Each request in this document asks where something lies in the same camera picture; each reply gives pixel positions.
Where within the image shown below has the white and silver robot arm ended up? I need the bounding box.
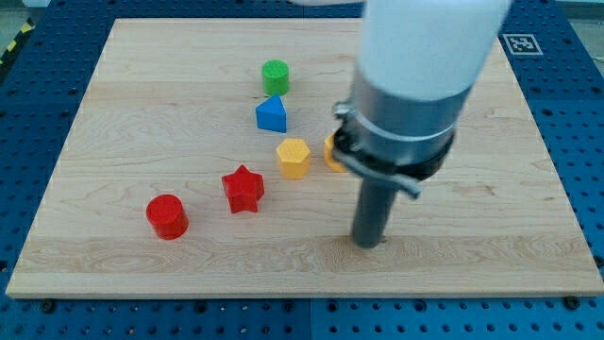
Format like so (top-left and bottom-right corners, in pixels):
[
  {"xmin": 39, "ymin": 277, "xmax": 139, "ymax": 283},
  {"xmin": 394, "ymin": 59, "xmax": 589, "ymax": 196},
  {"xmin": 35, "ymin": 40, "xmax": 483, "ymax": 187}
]
[{"xmin": 333, "ymin": 0, "xmax": 512, "ymax": 167}]

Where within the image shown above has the yellow block behind arm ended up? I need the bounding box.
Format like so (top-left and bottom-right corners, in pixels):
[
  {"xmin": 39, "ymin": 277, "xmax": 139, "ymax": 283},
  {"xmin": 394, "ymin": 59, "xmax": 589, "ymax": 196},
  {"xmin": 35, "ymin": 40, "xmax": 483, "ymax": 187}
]
[{"xmin": 324, "ymin": 133, "xmax": 347, "ymax": 173}]

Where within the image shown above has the yellow hexagon block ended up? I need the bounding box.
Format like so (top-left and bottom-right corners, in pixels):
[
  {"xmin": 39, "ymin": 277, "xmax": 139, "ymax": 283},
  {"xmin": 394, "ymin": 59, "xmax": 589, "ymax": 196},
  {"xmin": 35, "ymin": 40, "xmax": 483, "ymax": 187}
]
[{"xmin": 276, "ymin": 138, "xmax": 310, "ymax": 179}]

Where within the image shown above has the red star block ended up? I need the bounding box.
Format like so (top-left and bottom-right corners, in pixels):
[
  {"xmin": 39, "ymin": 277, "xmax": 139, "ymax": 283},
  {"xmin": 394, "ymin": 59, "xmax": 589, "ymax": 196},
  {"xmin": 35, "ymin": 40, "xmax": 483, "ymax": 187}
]
[{"xmin": 222, "ymin": 165, "xmax": 264, "ymax": 213}]

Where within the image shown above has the blue triangle block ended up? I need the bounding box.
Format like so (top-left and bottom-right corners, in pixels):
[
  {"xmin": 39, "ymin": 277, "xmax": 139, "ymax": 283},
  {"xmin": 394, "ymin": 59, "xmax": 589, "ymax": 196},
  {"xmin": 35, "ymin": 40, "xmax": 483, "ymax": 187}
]
[{"xmin": 256, "ymin": 94, "xmax": 287, "ymax": 133}]

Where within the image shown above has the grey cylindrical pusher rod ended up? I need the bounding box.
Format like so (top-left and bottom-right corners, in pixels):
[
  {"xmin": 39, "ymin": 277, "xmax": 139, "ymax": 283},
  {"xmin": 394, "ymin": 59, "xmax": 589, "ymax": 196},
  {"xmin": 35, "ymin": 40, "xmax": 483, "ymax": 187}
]
[{"xmin": 351, "ymin": 179, "xmax": 397, "ymax": 248}]

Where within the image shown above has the green cylinder block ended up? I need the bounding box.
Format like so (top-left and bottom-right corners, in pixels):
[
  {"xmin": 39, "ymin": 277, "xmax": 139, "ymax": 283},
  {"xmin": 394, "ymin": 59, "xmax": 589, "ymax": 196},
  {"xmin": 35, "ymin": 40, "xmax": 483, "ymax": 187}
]
[{"xmin": 261, "ymin": 59, "xmax": 290, "ymax": 95}]

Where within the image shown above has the black clamp with metal lever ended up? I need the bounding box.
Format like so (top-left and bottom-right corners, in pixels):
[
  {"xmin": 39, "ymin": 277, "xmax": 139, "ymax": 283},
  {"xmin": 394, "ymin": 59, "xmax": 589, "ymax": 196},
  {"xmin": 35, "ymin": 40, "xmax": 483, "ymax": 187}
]
[{"xmin": 331, "ymin": 101, "xmax": 455, "ymax": 199}]

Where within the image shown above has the light wooden board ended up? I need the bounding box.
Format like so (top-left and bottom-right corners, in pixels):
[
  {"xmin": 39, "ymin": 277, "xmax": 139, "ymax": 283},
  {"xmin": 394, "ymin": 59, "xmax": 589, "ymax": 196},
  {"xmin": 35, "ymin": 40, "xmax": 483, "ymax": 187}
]
[{"xmin": 7, "ymin": 19, "xmax": 603, "ymax": 299}]

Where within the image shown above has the red cylinder block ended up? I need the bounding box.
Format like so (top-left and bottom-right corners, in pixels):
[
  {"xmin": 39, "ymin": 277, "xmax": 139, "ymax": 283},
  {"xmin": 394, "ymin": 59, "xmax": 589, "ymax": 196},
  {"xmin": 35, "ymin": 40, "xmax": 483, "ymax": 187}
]
[{"xmin": 145, "ymin": 195, "xmax": 189, "ymax": 240}]

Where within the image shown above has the black white fiducial marker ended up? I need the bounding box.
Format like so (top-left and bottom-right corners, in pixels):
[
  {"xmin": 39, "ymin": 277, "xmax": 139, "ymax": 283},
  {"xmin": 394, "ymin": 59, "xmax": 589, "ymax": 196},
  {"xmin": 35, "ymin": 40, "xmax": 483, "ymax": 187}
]
[{"xmin": 502, "ymin": 33, "xmax": 543, "ymax": 56}]

